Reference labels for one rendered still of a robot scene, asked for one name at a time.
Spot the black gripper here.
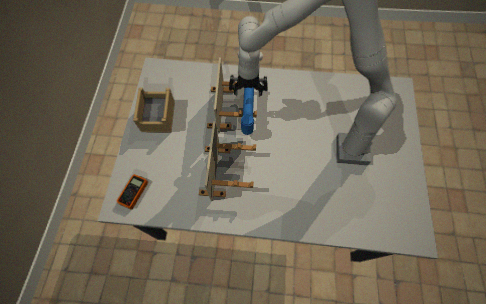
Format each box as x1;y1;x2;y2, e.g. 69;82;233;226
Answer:
229;72;268;96

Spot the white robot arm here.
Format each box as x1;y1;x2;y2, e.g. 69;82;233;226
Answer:
238;0;397;156

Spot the orange and black multimeter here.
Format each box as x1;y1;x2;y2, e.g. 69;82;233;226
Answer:
117;175;148;209

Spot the brown wooden crate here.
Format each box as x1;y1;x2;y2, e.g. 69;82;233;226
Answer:
133;88;175;132

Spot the blue mallet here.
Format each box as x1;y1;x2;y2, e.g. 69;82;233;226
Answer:
241;88;254;135

